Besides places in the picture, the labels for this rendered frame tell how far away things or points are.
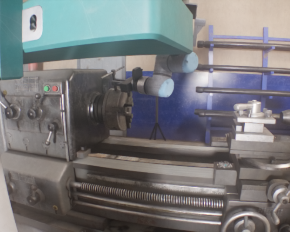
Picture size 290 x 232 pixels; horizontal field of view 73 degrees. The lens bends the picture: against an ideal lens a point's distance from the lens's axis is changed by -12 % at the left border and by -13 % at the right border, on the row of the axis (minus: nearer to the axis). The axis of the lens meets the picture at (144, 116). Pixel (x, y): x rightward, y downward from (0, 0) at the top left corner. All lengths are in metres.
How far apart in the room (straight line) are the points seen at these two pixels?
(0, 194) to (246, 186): 0.86
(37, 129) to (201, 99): 3.40
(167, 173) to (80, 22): 0.96
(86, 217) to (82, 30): 1.28
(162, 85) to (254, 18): 3.60
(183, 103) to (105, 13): 4.11
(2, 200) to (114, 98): 1.02
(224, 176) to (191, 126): 3.32
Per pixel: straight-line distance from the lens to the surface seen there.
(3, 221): 0.29
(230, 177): 1.08
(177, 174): 1.10
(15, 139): 1.51
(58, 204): 1.28
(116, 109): 1.21
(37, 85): 1.29
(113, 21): 0.19
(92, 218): 1.40
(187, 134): 4.39
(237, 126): 0.99
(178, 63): 0.96
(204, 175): 1.10
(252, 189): 0.97
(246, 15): 4.45
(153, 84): 1.05
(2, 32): 0.26
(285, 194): 0.92
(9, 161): 1.48
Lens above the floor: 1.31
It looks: 11 degrees down
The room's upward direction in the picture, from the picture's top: straight up
